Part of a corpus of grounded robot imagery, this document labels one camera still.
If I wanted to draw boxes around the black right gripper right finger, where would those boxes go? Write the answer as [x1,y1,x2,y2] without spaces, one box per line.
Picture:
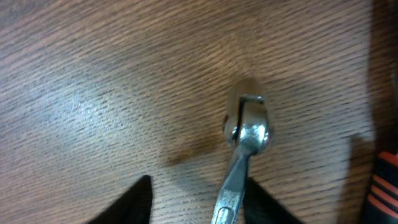
[243,177,303,224]

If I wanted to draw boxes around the orange black needle-nose pliers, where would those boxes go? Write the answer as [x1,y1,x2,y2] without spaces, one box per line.
[359,151,397,224]

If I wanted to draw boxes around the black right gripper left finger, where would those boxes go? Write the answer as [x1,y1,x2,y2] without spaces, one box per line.
[88,175,153,224]

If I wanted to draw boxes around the silver wrench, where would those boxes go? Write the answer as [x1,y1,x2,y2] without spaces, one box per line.
[211,78,273,224]

